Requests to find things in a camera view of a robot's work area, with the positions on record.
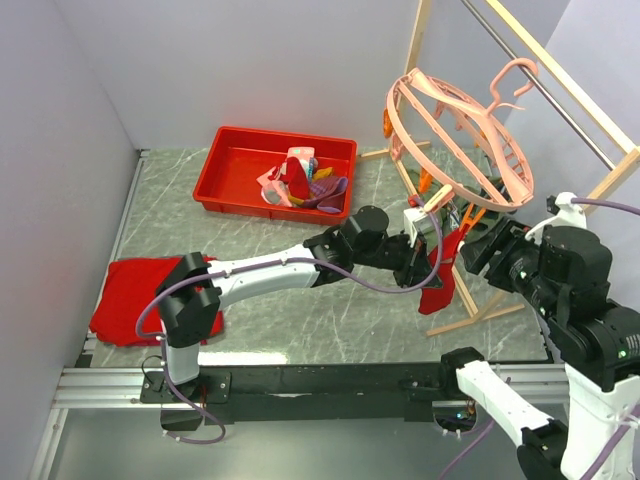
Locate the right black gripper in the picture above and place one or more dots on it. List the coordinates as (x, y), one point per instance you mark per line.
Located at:
(505, 235)

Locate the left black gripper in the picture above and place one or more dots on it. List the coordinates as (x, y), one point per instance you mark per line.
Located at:
(416, 268)

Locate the red sock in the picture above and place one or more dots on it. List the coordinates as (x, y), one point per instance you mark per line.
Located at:
(434, 299)
(295, 175)

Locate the mustard yellow sock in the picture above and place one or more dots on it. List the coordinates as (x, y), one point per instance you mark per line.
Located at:
(320, 175)

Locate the pink patterned sock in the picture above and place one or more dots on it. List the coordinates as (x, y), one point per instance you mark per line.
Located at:
(273, 190)

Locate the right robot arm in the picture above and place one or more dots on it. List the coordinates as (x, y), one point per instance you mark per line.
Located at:
(563, 276)

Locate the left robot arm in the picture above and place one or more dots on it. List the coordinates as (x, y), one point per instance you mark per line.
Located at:
(197, 290)

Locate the olive green sock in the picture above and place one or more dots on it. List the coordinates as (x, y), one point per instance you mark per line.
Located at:
(456, 212)

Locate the red plastic bin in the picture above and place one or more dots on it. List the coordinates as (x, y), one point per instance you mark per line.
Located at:
(228, 182)

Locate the metal hanging rod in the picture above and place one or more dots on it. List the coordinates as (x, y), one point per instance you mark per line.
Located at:
(541, 87)

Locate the red folded cloth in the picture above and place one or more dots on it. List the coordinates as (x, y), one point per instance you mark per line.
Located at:
(131, 284)

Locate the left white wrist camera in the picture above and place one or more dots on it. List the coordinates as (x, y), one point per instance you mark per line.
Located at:
(418, 224)

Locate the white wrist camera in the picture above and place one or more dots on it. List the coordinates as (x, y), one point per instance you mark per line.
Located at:
(418, 224)
(561, 212)

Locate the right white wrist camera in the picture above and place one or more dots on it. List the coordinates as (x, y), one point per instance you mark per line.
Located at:
(561, 212)

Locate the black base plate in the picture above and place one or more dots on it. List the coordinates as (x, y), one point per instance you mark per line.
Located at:
(323, 392)

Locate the wooden drying rack frame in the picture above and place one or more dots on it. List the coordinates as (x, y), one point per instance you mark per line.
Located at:
(625, 168)

